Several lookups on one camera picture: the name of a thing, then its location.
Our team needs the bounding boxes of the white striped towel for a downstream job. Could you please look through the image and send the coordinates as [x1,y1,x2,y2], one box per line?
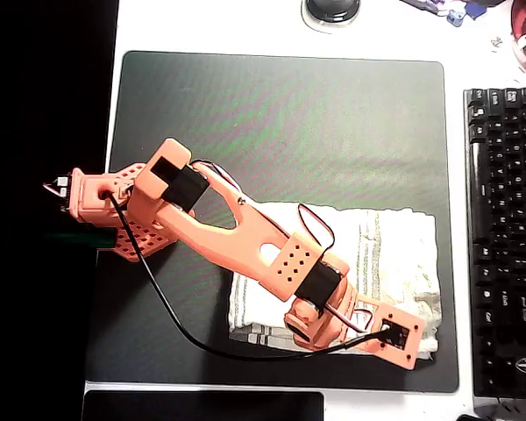
[227,201,443,361]

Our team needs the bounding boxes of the black flat tablet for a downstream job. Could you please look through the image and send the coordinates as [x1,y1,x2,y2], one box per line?
[82,389,324,421]

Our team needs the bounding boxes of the black desk mat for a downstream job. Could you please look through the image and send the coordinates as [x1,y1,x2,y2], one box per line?
[85,50,460,395]

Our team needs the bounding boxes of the black computer keyboard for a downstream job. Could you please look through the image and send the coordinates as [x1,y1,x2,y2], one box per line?
[462,86,526,400]

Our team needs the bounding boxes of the dark green clamp bar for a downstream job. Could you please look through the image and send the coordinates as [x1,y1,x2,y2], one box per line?
[46,232,115,247]

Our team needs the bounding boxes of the black round desk device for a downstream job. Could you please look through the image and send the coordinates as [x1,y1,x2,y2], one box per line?
[301,0,361,34]

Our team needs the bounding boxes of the small blue toy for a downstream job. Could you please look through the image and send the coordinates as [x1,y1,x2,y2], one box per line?
[444,7,468,27]

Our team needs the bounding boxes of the white purple packet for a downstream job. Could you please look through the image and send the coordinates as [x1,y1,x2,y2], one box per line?
[398,0,451,17]

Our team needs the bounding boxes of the dark blue object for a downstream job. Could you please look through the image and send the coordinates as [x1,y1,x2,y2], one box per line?
[464,0,488,21]

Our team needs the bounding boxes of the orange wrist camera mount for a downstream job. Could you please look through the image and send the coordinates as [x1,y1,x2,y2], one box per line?
[352,301,426,372]

